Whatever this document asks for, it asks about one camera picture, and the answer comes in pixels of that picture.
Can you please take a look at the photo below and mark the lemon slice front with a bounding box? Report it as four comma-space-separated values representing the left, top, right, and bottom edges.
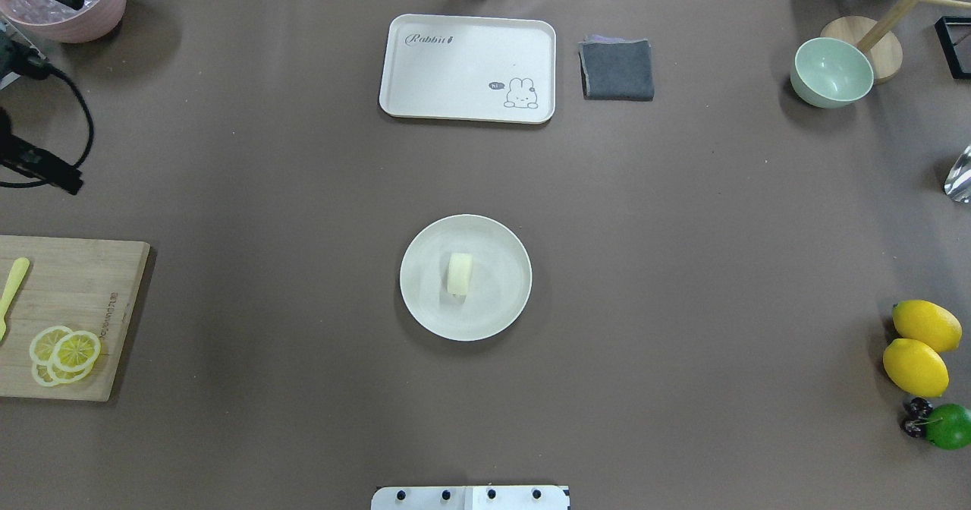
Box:
51, 330, 102, 373

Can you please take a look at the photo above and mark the wooden mug tree stand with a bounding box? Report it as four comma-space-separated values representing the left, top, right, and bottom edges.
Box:
821, 0, 969, 84

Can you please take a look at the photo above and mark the white steamed bun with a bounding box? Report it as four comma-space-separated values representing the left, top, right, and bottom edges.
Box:
446, 253, 474, 297

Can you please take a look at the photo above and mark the dark purple small fruit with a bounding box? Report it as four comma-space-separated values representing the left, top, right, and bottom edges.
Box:
900, 397, 934, 439

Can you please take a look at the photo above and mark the yellow lemon lower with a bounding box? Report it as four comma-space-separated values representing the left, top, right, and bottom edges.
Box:
883, 338, 950, 398

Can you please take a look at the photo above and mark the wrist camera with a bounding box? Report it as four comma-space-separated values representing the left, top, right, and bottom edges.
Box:
1, 109, 83, 195

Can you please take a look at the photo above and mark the mint green bowl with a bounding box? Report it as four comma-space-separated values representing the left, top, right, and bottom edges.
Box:
790, 37, 876, 109

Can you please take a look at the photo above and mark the yellow lemon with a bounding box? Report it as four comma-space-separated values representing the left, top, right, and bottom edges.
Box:
891, 300, 962, 352
883, 338, 950, 398

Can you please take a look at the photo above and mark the green lime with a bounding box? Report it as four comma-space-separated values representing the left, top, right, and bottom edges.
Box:
925, 404, 970, 450

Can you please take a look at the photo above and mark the black picture frame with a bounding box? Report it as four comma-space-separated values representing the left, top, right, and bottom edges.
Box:
934, 16, 970, 79

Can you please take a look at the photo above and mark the grey folded cloth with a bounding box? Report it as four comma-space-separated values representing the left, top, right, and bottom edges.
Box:
579, 35, 655, 102

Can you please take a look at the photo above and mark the wooden cutting board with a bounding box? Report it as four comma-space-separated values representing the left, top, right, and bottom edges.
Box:
1, 235, 150, 401

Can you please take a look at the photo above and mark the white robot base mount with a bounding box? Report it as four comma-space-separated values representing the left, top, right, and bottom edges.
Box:
370, 484, 571, 509

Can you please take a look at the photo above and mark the metal scoop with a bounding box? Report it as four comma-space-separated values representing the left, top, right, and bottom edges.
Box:
942, 146, 971, 203

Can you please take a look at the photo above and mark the yellow plastic knife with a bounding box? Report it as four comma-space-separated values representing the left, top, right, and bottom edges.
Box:
0, 257, 30, 344

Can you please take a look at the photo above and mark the lemon slice back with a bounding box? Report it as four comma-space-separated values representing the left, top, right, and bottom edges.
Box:
29, 326, 95, 388

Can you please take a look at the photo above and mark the yellow lemon upper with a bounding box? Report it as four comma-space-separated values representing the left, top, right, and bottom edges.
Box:
891, 300, 962, 352

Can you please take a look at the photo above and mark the round cream plate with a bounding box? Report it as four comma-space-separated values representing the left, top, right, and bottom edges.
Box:
399, 215, 532, 342

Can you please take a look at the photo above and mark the lemon slice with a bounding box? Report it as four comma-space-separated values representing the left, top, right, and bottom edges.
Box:
29, 326, 95, 388
51, 330, 102, 373

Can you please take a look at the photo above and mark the cream rabbit tray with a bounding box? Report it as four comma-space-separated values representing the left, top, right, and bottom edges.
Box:
379, 14, 556, 124

